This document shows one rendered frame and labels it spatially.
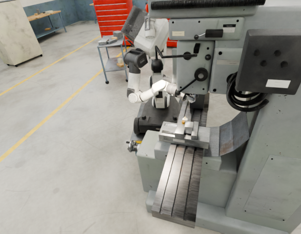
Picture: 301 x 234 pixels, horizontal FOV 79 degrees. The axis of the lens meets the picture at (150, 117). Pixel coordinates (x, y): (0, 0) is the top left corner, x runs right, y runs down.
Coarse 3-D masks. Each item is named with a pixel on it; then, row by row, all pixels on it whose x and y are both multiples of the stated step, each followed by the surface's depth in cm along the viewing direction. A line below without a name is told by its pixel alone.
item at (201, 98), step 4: (200, 96) 154; (204, 96) 153; (196, 100) 158; (200, 100) 157; (204, 100) 156; (192, 104) 161; (196, 104) 160; (200, 104) 159; (196, 108) 163; (200, 108) 162
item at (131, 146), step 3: (126, 141) 173; (132, 141) 173; (129, 144) 170; (132, 144) 176; (138, 144) 171; (129, 147) 169; (132, 147) 174; (135, 147) 173; (138, 147) 169; (129, 150) 171; (132, 150) 176
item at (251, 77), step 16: (256, 32) 60; (272, 32) 59; (288, 32) 58; (256, 48) 61; (272, 48) 60; (288, 48) 58; (240, 64) 69; (256, 64) 64; (272, 64) 62; (288, 64) 61; (240, 80) 69; (256, 80) 67; (272, 80) 65; (288, 80) 64
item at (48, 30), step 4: (92, 4) 904; (92, 8) 922; (44, 12) 782; (48, 12) 767; (52, 12) 783; (56, 12) 790; (92, 12) 930; (28, 16) 752; (32, 16) 742; (36, 16) 733; (40, 16) 723; (44, 16) 738; (48, 16) 837; (60, 16) 819; (52, 24) 859; (48, 28) 819; (52, 28) 843; (56, 28) 828; (60, 28) 828; (64, 28) 850; (40, 32) 794; (44, 32) 788; (48, 32) 781; (36, 36) 745; (40, 36) 739
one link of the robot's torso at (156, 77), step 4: (164, 48) 166; (164, 52) 167; (148, 56) 170; (148, 60) 172; (152, 60) 174; (164, 60) 170; (148, 64) 173; (152, 72) 178; (156, 72) 183; (160, 72) 183; (152, 76) 181; (156, 76) 180; (160, 76) 179; (152, 80) 184; (156, 80) 183; (152, 84) 186
